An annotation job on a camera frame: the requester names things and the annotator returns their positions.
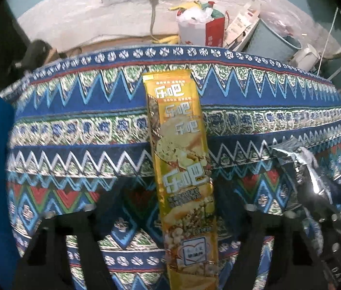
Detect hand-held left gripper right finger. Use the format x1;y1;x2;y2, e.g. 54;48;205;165
234;205;322;290

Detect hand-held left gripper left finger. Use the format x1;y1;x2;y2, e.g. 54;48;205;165
15;205;119;290

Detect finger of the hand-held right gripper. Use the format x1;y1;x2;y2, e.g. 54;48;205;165
297;174;341;238

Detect silver foil snack packet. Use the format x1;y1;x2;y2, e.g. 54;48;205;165
271;138;332;207

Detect long yellow snack packet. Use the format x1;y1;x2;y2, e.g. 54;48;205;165
142;69;220;290

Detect patterned blue tablecloth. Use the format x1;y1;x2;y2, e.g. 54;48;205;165
0;44;341;290

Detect grey bucket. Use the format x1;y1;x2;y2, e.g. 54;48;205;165
247;17;303;65

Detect black round object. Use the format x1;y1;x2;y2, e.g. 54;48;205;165
22;39;52;67

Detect white paper carton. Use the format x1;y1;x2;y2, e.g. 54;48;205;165
224;0;262;50

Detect yellow peel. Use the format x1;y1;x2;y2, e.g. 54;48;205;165
154;34;179;45

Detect red and white box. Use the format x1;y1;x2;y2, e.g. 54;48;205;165
176;14;227;48

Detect white plastic bag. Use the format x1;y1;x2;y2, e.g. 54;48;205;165
176;1;221;25

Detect white string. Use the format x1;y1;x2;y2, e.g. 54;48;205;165
318;7;339;74

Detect grey power cable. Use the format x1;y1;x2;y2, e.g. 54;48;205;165
147;0;160;42

